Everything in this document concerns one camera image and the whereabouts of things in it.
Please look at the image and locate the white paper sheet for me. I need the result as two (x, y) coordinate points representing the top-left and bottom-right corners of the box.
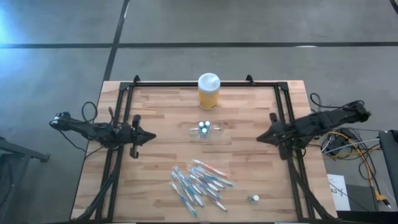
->
(326, 174), (351, 212)

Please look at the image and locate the yellow cable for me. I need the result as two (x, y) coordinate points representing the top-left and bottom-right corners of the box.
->
(328, 131), (385, 200)

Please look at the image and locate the white cable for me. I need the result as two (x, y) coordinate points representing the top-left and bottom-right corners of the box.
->
(322, 138), (381, 156)

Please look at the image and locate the dark grey cabinet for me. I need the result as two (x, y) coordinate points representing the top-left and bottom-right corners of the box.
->
(377, 129), (398, 200)

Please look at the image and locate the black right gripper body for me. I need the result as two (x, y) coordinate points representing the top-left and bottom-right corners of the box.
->
(269, 113), (299, 161)

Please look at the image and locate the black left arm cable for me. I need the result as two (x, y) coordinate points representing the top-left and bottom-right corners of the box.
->
(80, 101), (100, 125)

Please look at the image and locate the black power adapter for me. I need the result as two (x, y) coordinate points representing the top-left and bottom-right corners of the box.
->
(328, 135), (346, 152)

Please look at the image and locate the black metal stand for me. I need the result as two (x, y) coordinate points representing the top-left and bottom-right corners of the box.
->
(0, 136), (50, 218)

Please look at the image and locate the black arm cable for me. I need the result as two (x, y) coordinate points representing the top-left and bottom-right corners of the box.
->
(310, 92), (365, 110)
(80, 101), (100, 125)

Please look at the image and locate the yellow cable plug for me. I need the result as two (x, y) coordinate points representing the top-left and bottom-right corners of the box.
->
(374, 190), (391, 208)

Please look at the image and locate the clear acrylic organizer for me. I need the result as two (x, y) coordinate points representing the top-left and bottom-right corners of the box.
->
(188, 120), (225, 142)

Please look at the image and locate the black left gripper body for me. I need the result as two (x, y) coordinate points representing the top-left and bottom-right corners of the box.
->
(118, 114), (141, 159)

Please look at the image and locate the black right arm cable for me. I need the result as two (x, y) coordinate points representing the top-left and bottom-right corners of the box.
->
(310, 92), (365, 110)

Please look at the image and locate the yellow canister white lid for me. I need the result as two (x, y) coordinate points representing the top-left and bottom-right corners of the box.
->
(197, 72), (221, 111)

